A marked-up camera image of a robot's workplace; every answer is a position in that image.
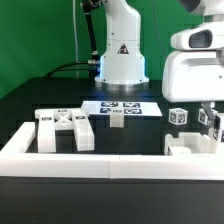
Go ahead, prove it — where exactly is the white tagged cube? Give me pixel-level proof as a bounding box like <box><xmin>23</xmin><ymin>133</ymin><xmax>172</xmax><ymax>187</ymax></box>
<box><xmin>168</xmin><ymin>108</ymin><xmax>188</xmax><ymax>125</ymax></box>
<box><xmin>198</xmin><ymin>109</ymin><xmax>212</xmax><ymax>125</ymax></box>

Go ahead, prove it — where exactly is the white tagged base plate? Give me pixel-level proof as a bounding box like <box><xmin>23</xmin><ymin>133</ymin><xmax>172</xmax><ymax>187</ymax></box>
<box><xmin>81</xmin><ymin>101</ymin><xmax>162</xmax><ymax>117</ymax></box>

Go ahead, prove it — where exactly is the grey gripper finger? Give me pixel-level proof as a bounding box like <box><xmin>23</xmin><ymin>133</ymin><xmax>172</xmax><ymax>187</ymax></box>
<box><xmin>201</xmin><ymin>101</ymin><xmax>220</xmax><ymax>129</ymax></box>

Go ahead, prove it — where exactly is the thin white cable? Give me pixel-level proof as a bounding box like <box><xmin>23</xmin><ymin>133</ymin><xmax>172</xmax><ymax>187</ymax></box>
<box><xmin>72</xmin><ymin>0</ymin><xmax>80</xmax><ymax>79</ymax></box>

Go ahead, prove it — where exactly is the white chair back part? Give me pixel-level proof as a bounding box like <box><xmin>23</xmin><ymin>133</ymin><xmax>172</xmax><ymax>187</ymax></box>
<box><xmin>35</xmin><ymin>108</ymin><xmax>95</xmax><ymax>153</ymax></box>

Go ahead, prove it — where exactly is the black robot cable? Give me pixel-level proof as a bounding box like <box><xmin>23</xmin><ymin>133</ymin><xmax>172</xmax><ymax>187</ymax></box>
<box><xmin>44</xmin><ymin>61</ymin><xmax>100</xmax><ymax>79</ymax></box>

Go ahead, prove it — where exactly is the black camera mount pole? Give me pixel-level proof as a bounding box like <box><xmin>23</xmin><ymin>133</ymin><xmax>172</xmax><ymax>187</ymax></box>
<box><xmin>81</xmin><ymin>0</ymin><xmax>100</xmax><ymax>60</ymax></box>

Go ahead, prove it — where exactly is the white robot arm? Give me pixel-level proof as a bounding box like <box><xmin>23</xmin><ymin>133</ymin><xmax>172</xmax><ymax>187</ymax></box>
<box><xmin>95</xmin><ymin>0</ymin><xmax>224</xmax><ymax>129</ymax></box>

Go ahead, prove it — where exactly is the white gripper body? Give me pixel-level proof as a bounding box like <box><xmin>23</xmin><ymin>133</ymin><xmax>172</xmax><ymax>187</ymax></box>
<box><xmin>162</xmin><ymin>22</ymin><xmax>224</xmax><ymax>102</ymax></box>

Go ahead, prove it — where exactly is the left white tagged cube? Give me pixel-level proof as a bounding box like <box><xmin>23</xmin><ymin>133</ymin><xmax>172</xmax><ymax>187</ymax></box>
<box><xmin>168</xmin><ymin>108</ymin><xmax>188</xmax><ymax>125</ymax></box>

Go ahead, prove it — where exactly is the white U-shaped fence frame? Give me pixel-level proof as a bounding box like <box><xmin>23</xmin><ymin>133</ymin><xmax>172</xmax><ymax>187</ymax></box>
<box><xmin>0</xmin><ymin>122</ymin><xmax>224</xmax><ymax>180</ymax></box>

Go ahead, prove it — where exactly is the white chair seat part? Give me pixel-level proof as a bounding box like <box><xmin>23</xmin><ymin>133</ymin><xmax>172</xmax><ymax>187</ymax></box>
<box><xmin>164</xmin><ymin>132</ymin><xmax>212</xmax><ymax>156</ymax></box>

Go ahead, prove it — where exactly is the right white tagged cube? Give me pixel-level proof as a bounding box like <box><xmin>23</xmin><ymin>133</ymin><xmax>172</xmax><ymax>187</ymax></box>
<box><xmin>198</xmin><ymin>109</ymin><xmax>212</xmax><ymax>125</ymax></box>

